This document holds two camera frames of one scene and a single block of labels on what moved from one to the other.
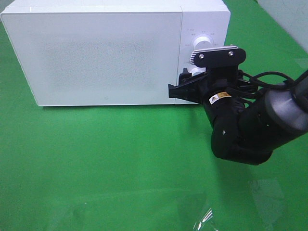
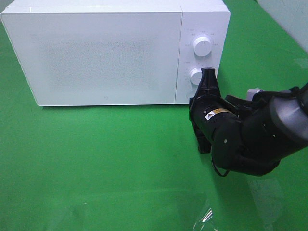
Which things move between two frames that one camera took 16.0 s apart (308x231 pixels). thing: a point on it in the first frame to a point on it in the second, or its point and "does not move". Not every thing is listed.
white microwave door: (97, 58) does not move
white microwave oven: (102, 52) does not move
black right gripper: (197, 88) to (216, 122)
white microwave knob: (195, 70) does not move
